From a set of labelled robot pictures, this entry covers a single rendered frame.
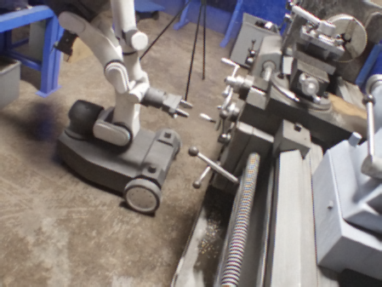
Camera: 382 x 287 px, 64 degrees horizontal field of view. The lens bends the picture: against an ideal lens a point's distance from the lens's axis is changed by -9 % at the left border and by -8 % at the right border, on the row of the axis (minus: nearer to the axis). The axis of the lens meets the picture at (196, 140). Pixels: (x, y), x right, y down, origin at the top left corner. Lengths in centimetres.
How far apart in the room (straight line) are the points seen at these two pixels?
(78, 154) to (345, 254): 143
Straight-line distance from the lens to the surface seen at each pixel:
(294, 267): 70
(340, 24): 192
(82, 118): 185
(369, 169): 71
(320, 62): 128
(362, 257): 75
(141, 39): 142
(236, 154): 118
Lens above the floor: 132
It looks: 32 degrees down
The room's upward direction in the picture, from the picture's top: 21 degrees clockwise
